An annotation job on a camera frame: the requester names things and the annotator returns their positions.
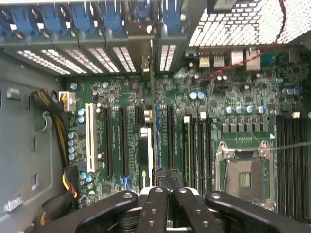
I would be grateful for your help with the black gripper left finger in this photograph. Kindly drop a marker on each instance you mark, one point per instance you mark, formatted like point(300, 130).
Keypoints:
point(153, 213)

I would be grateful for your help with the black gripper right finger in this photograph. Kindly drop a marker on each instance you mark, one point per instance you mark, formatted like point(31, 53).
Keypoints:
point(196, 213)

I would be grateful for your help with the CPU socket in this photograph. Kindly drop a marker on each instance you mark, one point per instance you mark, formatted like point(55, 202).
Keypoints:
point(245, 177)

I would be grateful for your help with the blue expansion slot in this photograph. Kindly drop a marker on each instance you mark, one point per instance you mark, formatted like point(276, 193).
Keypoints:
point(157, 136)

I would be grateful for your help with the white expansion slot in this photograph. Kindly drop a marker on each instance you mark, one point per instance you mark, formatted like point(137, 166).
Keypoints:
point(91, 136)

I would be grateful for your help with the thin socket locking lever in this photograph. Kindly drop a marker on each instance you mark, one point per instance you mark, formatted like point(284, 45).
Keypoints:
point(291, 145)

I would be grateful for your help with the green motherboard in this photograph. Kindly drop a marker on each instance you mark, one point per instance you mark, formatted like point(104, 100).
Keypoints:
point(218, 97)

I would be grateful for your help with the white power connector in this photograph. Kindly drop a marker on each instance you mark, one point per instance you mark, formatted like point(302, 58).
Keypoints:
point(70, 102)

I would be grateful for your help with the open black PC case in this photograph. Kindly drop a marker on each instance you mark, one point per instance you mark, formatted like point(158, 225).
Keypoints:
point(65, 42)

